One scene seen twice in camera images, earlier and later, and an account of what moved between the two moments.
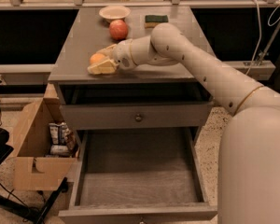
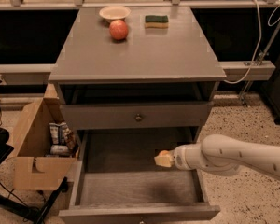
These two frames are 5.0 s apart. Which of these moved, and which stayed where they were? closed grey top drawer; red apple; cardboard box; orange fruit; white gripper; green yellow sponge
Moved: orange fruit; white gripper
Stayed: closed grey top drawer; red apple; cardboard box; green yellow sponge
